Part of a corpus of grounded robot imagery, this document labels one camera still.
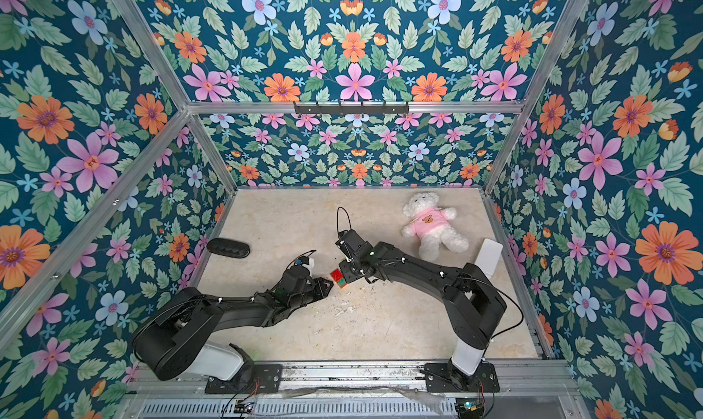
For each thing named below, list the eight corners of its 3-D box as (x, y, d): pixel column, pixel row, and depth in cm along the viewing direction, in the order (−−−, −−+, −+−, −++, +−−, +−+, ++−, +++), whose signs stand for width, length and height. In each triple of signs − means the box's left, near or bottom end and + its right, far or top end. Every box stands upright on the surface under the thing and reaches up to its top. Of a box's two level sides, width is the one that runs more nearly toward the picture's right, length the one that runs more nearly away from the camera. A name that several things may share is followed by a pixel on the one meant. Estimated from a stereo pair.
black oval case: (208, 254, 102) (202, 248, 98) (217, 240, 105) (212, 234, 102) (245, 261, 99) (240, 255, 96) (253, 247, 103) (249, 241, 100)
